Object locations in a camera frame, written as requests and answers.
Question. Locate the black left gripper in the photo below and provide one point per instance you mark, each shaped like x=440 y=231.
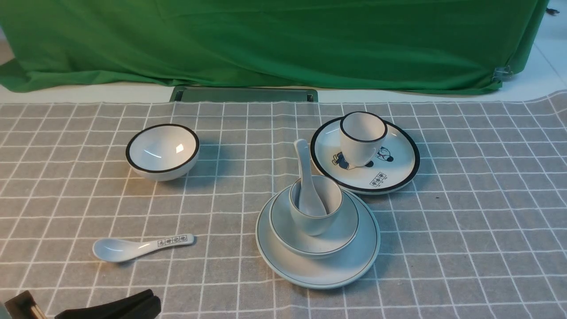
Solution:
x=143 y=305

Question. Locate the pale blue shallow bowl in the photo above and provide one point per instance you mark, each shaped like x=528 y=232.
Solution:
x=337 y=237

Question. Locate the plain white ceramic spoon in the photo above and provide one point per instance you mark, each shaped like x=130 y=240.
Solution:
x=309 y=201

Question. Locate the pale blue cup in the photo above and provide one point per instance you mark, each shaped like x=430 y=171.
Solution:
x=331 y=196

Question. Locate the white bowl with black rim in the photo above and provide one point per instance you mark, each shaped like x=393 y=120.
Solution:
x=163 y=152

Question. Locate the pale blue large plate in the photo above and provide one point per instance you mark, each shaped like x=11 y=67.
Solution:
x=342 y=268

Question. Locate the white cup with black rim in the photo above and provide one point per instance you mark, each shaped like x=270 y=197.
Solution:
x=361 y=137

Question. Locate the white plate with black rim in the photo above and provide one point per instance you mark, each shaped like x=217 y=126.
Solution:
x=393 y=166

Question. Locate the grey white-grid tablecloth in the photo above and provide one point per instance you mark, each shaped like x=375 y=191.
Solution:
x=479 y=233

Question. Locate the green backdrop cloth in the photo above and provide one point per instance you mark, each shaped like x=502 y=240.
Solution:
x=422 y=46

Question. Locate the metal clip on backdrop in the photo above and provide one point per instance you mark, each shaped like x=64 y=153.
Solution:
x=503 y=74

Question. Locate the white spoon with printed handle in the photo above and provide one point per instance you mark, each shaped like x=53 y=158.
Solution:
x=117 y=250

